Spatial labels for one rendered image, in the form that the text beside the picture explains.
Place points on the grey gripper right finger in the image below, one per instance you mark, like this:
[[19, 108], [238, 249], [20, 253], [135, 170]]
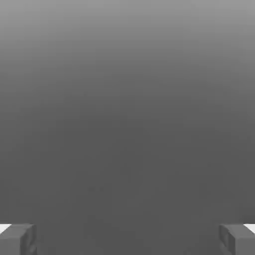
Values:
[[239, 240]]

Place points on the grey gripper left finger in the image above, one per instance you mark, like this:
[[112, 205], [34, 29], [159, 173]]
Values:
[[16, 240]]

